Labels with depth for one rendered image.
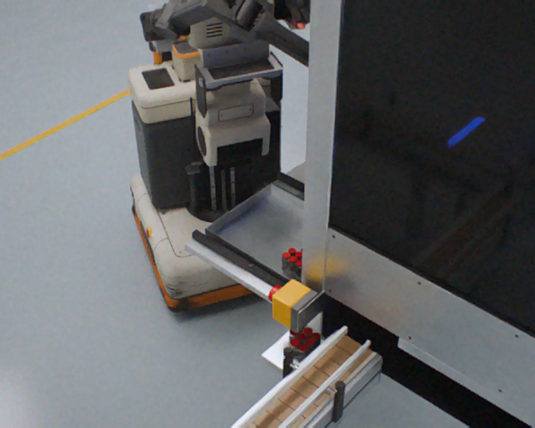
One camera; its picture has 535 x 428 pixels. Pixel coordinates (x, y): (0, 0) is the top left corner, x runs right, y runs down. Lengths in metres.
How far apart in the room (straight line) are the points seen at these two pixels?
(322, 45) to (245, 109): 1.27
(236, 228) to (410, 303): 0.67
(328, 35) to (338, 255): 0.48
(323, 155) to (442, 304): 0.36
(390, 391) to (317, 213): 0.45
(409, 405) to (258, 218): 0.67
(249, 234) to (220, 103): 0.66
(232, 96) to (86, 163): 1.47
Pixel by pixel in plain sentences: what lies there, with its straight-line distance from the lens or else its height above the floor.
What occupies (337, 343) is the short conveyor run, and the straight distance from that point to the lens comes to 1.73.
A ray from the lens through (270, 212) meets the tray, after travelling 2.13.
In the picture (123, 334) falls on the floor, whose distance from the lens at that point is 3.05.
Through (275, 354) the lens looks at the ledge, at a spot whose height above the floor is 0.88.
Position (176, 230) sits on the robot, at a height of 0.28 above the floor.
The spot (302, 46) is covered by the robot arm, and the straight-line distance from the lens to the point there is 1.99.
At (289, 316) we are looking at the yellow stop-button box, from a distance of 1.69.
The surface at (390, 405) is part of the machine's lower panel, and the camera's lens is 1.82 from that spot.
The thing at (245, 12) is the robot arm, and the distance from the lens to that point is 1.97.
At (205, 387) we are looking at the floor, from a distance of 2.84.
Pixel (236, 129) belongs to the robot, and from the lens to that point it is 2.62.
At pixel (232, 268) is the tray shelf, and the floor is 0.88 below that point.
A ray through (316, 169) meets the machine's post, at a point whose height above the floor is 1.33.
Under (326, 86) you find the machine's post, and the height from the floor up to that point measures 1.52.
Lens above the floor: 2.23
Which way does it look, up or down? 40 degrees down
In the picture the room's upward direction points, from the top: straight up
